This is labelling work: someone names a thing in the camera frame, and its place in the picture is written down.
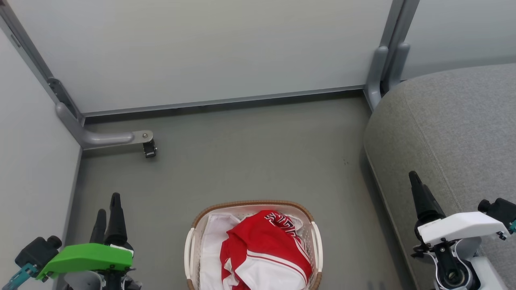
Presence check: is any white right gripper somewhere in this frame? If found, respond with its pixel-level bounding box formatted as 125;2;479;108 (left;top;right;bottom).
409;171;510;290

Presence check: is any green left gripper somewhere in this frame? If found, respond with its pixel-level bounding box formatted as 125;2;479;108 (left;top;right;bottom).
35;193;142;290

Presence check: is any red and white garment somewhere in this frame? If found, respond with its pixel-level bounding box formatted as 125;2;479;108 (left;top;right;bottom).
220;210;313;290

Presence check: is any grey fabric sofa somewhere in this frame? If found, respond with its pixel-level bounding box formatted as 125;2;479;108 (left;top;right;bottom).
363;62;516;290

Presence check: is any white laundry basket brown rim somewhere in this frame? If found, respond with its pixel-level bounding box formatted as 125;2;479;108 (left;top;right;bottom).
184;200;323;290

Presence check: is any long grey partition foot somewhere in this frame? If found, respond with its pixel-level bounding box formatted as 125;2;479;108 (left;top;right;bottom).
56;102;154;150

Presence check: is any short grey partition foot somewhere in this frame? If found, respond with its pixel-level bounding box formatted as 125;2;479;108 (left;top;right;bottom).
364;46;389;111
388;42;411;94

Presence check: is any teal left camera connector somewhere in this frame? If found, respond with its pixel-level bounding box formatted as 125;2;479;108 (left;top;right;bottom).
2;263;39;290

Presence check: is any grey partition bottom rail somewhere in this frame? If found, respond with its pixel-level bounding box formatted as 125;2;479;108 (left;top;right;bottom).
82;85;366;118

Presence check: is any grey partition post with hinge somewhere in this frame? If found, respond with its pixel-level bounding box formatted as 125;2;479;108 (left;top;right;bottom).
0;2;86;123

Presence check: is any plain grey partition post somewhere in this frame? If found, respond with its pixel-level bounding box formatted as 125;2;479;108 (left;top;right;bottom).
379;0;420;51

